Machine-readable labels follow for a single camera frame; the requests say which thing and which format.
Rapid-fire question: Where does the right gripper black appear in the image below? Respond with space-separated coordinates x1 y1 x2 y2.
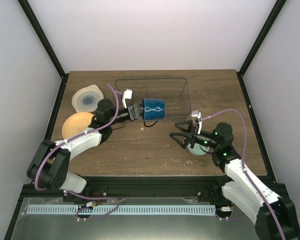
170 120 219 150

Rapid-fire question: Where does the dark blue ceramic mug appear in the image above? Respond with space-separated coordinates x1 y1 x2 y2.
141 98 166 128

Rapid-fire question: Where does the light green patterned bowl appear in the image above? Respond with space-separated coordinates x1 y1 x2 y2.
187 143 210 156

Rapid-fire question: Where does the black wire dish rack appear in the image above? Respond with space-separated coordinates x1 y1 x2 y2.
115 77 192 120

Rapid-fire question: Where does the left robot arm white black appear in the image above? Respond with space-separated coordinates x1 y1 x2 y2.
27 98 144 202

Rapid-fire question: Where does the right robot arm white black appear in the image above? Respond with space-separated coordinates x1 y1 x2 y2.
170 119 300 240

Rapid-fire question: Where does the translucent white bowl with spout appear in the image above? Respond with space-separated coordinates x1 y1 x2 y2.
71 84 104 113

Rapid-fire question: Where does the orange plastic plate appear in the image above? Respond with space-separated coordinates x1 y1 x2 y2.
61 112 94 139

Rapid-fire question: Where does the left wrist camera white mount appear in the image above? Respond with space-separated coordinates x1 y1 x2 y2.
121 88 133 109

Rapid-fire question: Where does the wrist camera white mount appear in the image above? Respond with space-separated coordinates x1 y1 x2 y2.
121 88 133 109
191 110 202 126

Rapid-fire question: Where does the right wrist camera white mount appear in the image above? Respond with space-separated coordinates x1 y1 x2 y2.
191 110 202 126

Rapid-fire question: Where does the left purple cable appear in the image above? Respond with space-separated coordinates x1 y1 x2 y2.
33 83 125 222

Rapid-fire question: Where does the purple cable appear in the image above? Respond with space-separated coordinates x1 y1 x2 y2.
33 83 125 222
201 109 287 240

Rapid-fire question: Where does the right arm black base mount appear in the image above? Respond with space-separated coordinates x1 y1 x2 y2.
196 184 224 205

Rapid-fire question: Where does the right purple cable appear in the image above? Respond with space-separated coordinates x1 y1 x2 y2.
201 109 287 240

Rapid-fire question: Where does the black aluminium frame rail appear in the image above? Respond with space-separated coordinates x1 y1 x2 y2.
84 175 232 199

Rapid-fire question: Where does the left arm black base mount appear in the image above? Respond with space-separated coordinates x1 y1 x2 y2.
59 186 109 203

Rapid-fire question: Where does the light blue slotted cable duct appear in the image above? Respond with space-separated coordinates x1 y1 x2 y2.
25 204 216 216

